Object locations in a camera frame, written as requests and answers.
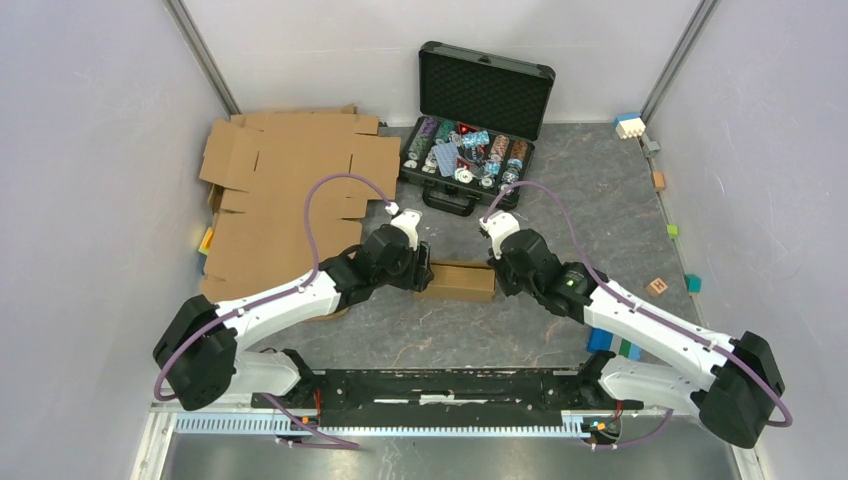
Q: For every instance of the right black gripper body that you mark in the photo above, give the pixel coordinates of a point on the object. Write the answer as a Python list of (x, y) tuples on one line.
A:
[(509, 283)]

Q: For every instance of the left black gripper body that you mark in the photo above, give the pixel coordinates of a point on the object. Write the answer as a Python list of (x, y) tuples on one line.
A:
[(406, 274)]

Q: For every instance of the brown cardboard box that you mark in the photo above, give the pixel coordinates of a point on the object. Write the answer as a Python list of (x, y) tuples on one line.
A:
[(461, 281)]

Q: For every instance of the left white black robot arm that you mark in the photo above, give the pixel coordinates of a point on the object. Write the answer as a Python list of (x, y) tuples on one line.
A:
[(204, 352)]

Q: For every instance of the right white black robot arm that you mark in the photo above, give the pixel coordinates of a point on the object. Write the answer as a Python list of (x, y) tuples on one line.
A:
[(732, 385)]

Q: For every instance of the blue block near base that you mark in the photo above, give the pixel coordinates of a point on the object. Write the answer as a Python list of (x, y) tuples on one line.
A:
[(601, 340)]

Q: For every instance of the stack of cardboard blanks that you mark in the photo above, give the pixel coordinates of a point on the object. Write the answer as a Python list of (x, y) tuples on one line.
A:
[(270, 174)]

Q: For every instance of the wooden letter H block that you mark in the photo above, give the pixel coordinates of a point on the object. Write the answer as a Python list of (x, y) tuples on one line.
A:
[(656, 287)]

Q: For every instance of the black poker chip case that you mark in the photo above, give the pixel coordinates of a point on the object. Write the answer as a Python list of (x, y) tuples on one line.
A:
[(480, 116)]

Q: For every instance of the orange small block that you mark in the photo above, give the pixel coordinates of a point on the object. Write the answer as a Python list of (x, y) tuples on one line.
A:
[(658, 180)]

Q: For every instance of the teal small block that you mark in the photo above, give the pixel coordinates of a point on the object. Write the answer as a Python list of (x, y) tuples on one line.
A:
[(693, 283)]

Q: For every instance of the grey small block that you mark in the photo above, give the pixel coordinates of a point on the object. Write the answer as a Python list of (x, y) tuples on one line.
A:
[(650, 148)]

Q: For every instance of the blue white toy block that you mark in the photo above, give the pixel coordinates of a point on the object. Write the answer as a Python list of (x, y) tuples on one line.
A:
[(629, 125)]

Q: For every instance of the yellow orange block at left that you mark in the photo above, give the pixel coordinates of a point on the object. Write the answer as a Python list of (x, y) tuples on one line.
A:
[(205, 243)]

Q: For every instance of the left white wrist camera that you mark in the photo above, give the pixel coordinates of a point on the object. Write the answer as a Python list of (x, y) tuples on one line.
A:
[(406, 220)]

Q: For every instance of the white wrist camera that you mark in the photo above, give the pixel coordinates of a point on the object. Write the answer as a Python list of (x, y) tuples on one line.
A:
[(498, 227), (406, 220)]

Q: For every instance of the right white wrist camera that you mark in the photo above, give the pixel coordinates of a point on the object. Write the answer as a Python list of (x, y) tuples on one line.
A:
[(498, 227)]

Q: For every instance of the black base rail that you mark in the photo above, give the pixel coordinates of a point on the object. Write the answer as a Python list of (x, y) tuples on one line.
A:
[(455, 398)]

